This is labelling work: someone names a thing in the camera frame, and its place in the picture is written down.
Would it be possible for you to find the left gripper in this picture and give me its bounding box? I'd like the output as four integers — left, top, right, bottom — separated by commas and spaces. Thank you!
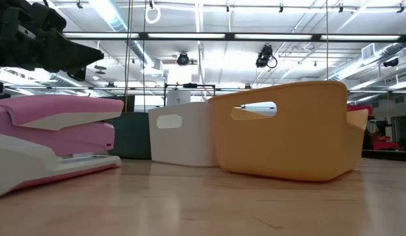
0, 0, 105, 82

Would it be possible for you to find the pink and white stapler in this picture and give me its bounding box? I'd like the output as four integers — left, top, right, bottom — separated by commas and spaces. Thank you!
0, 94, 124, 199

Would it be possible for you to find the white plastic bin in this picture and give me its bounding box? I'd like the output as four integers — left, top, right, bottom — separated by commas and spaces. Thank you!
148, 101, 219, 168

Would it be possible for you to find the black beam with light strips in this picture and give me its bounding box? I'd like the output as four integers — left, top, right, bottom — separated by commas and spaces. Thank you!
62, 31, 406, 42

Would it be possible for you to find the yellow plastic bin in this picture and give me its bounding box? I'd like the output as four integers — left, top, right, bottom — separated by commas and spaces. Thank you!
208, 81, 369, 182

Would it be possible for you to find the yellow hanging cord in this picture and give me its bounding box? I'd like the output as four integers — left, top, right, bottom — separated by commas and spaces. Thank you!
124, 0, 134, 104

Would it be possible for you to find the white hanging cable loop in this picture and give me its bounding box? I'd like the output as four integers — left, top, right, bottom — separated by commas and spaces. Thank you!
145, 0, 162, 24

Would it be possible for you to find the black ceiling camera with cable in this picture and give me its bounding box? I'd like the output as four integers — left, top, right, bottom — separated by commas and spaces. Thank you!
255, 45, 278, 69

